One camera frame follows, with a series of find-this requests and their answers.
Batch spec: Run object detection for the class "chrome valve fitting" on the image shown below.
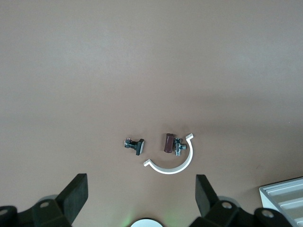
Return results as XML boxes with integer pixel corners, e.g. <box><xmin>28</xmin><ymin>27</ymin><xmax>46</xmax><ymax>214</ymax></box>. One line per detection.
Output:
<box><xmin>173</xmin><ymin>138</ymin><xmax>187</xmax><ymax>157</ymax></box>

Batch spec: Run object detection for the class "brown cylinder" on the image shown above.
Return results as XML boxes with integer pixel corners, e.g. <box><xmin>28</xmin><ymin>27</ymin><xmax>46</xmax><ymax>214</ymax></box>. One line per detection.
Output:
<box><xmin>162</xmin><ymin>133</ymin><xmax>176</xmax><ymax>154</ymax></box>

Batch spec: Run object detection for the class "white half-round pipe clamp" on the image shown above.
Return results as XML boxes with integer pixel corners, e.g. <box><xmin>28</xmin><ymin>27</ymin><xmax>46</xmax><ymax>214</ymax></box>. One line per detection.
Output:
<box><xmin>143</xmin><ymin>133</ymin><xmax>195</xmax><ymax>175</ymax></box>

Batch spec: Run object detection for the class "white drawer cabinet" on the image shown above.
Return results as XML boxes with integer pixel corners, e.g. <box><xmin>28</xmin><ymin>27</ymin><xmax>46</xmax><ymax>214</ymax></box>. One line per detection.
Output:
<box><xmin>259</xmin><ymin>176</ymin><xmax>303</xmax><ymax>227</ymax></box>

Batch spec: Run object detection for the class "small black clip part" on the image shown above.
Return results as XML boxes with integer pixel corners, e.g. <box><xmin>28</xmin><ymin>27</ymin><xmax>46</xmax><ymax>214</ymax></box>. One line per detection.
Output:
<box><xmin>123</xmin><ymin>138</ymin><xmax>145</xmax><ymax>156</ymax></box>

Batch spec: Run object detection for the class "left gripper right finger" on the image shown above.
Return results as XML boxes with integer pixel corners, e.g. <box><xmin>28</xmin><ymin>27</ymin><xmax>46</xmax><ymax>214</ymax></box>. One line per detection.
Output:
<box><xmin>189</xmin><ymin>174</ymin><xmax>296</xmax><ymax>227</ymax></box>

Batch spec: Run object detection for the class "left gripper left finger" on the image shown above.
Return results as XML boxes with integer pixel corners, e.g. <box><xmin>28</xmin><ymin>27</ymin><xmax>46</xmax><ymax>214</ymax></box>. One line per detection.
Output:
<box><xmin>0</xmin><ymin>174</ymin><xmax>89</xmax><ymax>227</ymax></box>

